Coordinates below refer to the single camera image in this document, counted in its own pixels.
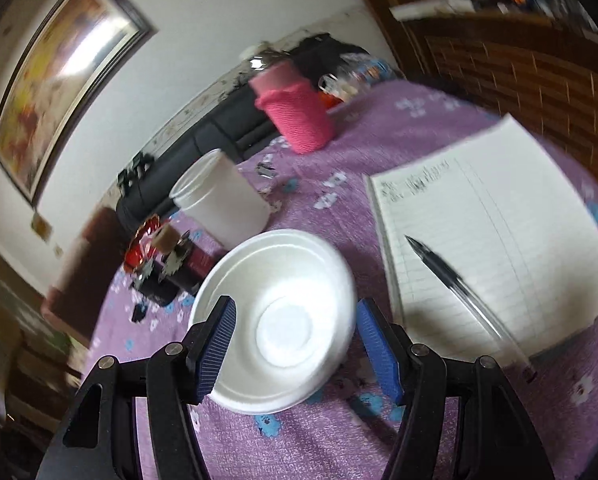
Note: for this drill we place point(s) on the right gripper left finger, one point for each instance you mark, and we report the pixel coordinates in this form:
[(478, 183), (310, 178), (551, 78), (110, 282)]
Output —
[(197, 360)]

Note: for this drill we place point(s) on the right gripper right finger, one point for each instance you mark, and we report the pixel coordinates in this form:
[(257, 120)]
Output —
[(395, 360)]

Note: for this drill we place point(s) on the small white paper bowl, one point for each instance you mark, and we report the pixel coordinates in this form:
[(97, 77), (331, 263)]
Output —
[(295, 316)]

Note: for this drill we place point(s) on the black metal device left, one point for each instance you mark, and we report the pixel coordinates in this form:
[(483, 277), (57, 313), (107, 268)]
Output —
[(148, 287)]

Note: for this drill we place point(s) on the black bottle with cork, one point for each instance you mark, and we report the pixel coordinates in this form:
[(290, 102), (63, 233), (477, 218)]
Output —
[(182, 261)]

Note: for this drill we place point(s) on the black ballpoint pen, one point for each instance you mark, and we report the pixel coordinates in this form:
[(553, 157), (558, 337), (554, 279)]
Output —
[(475, 305)]

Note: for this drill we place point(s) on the far red glass dish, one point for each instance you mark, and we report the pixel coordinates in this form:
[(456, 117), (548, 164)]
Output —
[(139, 250)]

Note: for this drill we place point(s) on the white lined notebook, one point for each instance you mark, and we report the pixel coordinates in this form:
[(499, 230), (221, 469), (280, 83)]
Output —
[(504, 216)]

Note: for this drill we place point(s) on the white plastic jar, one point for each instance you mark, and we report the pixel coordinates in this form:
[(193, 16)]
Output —
[(220, 199)]

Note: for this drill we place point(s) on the black leather sofa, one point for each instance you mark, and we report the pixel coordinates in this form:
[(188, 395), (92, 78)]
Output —
[(235, 126)]

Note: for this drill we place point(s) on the pink sleeved thermos bottle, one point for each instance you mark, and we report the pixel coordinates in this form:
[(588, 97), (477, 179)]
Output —
[(294, 107)]

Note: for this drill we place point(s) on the framed horse painting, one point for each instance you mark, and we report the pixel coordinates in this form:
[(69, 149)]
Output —
[(77, 48)]

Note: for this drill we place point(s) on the wooden sideboard with clutter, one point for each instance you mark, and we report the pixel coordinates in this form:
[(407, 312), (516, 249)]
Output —
[(534, 68)]

